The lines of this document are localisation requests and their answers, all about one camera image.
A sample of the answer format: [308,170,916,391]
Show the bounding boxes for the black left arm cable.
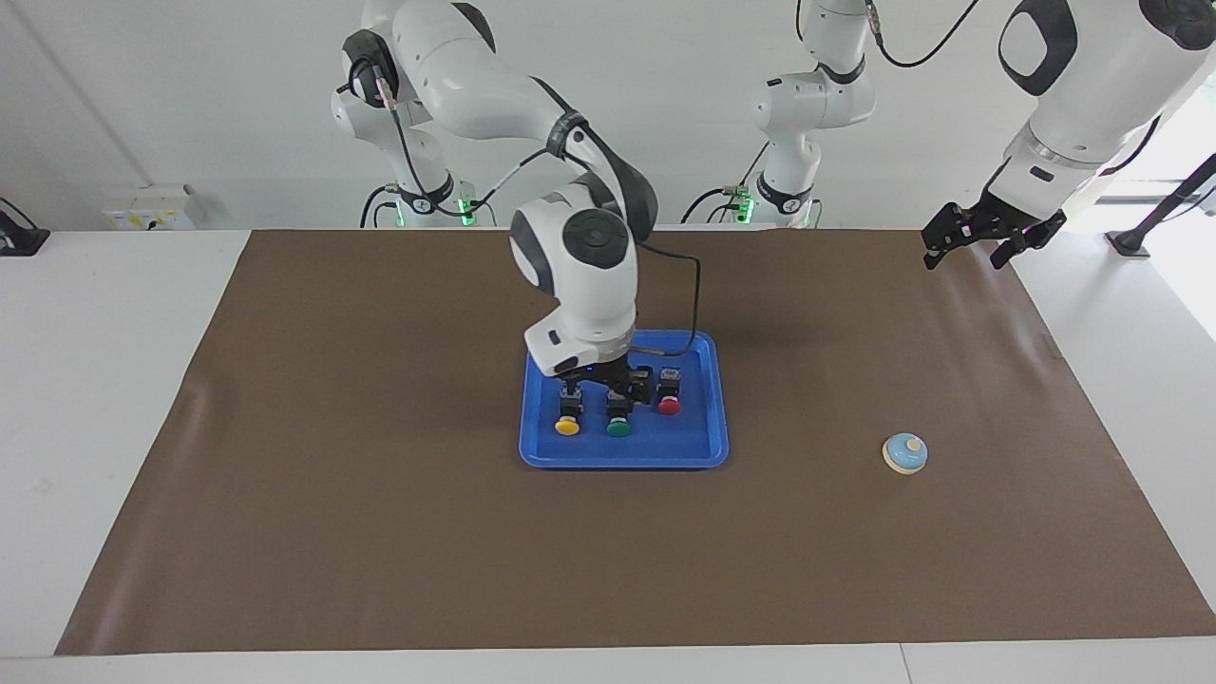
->
[866,0,981,69]

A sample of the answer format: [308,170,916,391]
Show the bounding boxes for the white wall socket box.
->
[102,184,198,232]

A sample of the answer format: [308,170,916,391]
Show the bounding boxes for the blue plastic tray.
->
[518,329,731,470]

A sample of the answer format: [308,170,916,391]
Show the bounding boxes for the black device on table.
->
[0,197,50,257]

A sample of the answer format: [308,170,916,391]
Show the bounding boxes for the black stand leg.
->
[1107,152,1216,259]

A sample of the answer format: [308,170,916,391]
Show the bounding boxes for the light blue desk bell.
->
[882,432,930,476]

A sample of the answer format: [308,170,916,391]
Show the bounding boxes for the brown table mat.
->
[54,228,1216,656]

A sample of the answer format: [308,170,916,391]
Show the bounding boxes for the black base cable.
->
[358,180,405,229]
[679,142,772,225]

